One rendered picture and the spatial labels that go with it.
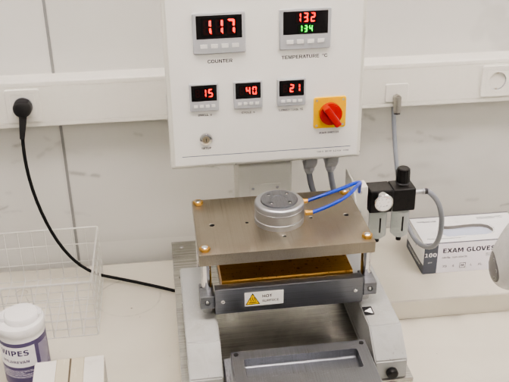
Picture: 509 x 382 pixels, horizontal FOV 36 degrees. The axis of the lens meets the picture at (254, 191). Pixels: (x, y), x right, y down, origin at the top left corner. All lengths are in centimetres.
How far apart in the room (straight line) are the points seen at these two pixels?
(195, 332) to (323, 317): 25
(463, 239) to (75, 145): 86
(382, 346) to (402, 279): 51
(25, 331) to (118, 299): 34
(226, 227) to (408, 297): 54
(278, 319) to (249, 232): 19
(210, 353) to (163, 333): 45
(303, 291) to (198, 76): 38
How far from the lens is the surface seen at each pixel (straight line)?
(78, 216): 182
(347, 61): 131
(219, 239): 121
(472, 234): 176
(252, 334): 130
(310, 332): 131
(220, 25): 125
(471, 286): 171
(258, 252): 117
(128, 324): 165
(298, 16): 127
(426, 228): 175
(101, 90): 164
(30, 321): 146
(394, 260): 176
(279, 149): 134
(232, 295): 120
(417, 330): 163
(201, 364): 117
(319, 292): 122
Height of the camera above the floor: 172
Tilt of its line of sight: 27 degrees down
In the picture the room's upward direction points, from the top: 1 degrees counter-clockwise
